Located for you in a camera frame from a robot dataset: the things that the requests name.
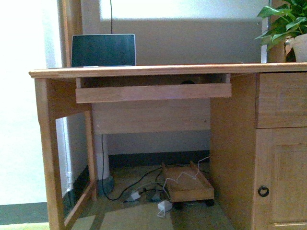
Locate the black cable on floor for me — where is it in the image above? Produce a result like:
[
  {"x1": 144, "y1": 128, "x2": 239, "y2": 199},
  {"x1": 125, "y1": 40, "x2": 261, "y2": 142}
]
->
[{"x1": 100, "y1": 134, "x2": 209, "y2": 201}]

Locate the black computer mouse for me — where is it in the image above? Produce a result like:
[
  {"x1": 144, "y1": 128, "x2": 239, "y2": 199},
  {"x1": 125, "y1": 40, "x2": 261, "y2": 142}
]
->
[{"x1": 181, "y1": 80, "x2": 195, "y2": 84}]

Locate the silver laptop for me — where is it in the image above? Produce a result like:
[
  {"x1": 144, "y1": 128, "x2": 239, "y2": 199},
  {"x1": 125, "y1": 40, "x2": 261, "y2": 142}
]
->
[{"x1": 71, "y1": 34, "x2": 136, "y2": 67}]

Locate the green potted plant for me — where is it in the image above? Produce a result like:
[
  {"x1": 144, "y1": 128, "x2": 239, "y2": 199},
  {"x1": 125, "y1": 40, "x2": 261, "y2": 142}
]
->
[{"x1": 257, "y1": 0, "x2": 307, "y2": 51}]

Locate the black ring door pull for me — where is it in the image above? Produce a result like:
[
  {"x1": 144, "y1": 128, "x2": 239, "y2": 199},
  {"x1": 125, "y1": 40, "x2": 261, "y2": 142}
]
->
[{"x1": 258, "y1": 186, "x2": 270, "y2": 197}]

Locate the wooden keyboard tray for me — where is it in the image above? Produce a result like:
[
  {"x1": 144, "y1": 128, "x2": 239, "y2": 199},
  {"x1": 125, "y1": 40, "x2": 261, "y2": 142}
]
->
[{"x1": 76, "y1": 74, "x2": 232, "y2": 103}]

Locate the white plant pot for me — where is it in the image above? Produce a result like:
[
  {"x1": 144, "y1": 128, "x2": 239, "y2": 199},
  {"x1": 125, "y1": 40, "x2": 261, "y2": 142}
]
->
[{"x1": 288, "y1": 34, "x2": 307, "y2": 62}]

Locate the wooden rolling cpu stand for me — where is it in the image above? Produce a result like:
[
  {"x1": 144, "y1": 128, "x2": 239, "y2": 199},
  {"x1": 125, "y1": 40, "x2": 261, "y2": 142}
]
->
[{"x1": 162, "y1": 162, "x2": 214, "y2": 209}]

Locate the white charger cable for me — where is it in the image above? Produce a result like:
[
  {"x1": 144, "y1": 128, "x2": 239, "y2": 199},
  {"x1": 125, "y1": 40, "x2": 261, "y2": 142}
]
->
[{"x1": 157, "y1": 156, "x2": 210, "y2": 219}]

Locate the white power adapter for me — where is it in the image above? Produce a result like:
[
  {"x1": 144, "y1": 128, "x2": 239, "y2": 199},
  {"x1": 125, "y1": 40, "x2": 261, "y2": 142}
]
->
[{"x1": 157, "y1": 200, "x2": 173, "y2": 212}]

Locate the wooden desk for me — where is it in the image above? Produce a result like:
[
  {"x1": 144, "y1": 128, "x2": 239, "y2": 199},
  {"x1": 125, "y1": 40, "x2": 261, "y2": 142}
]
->
[{"x1": 29, "y1": 63, "x2": 307, "y2": 230}]

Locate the grey power brick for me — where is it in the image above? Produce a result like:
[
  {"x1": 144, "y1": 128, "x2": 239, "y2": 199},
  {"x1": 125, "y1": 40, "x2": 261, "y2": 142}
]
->
[{"x1": 127, "y1": 191, "x2": 141, "y2": 202}]

